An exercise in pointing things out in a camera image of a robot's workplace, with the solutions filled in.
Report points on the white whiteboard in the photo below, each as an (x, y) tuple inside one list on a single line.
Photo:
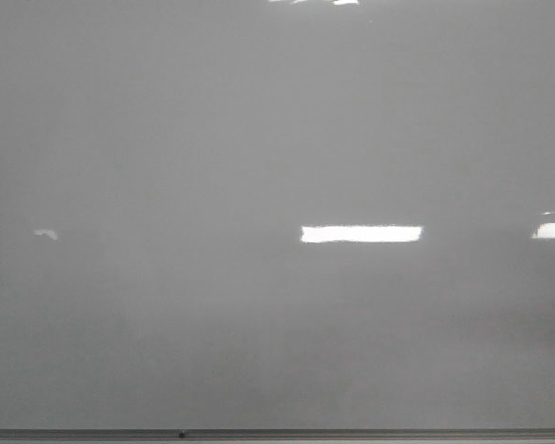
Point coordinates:
[(269, 214)]

